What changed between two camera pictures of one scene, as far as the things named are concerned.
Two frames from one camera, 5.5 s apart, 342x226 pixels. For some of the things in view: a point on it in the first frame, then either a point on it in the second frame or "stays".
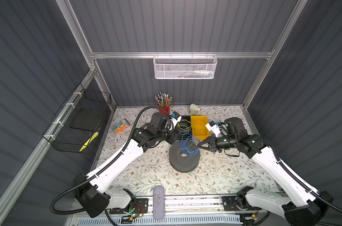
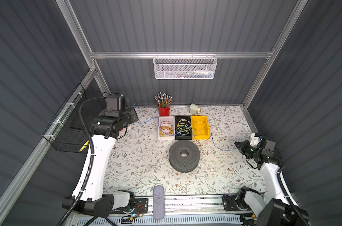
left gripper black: x=172 y=138 → x=133 y=117
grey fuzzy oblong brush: x=158 y=202 stays
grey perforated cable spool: x=184 y=155 stays
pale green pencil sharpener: x=194 y=109 stays
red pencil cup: x=167 y=109 stays
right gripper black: x=211 y=142 → x=242 y=148
